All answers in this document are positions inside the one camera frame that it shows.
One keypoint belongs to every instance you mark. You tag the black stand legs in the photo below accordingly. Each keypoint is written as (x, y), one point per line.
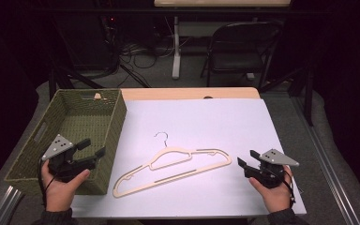
(75, 78)

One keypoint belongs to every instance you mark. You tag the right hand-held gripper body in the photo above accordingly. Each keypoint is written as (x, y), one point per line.
(269, 168)

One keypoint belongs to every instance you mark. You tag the person's left hand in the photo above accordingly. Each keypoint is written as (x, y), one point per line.
(62, 189)

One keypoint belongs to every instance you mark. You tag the black folding chair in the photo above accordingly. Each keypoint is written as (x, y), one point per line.
(240, 53)

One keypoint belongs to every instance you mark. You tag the person's right hand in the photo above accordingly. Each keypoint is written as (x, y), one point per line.
(276, 193)

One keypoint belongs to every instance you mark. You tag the green woven basket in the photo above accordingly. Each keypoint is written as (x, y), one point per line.
(75, 131)

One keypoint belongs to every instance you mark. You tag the white desk with leg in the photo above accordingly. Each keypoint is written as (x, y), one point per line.
(176, 47)

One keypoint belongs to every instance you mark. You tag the white sheet table cover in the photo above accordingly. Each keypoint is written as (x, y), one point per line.
(193, 131)

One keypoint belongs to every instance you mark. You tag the aluminium frame rail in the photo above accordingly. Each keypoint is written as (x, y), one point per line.
(325, 162)
(6, 205)

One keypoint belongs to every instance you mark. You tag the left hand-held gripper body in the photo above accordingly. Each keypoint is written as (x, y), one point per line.
(63, 159)

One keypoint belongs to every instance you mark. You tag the beige clothes hanger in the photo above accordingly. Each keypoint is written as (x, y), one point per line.
(172, 168)

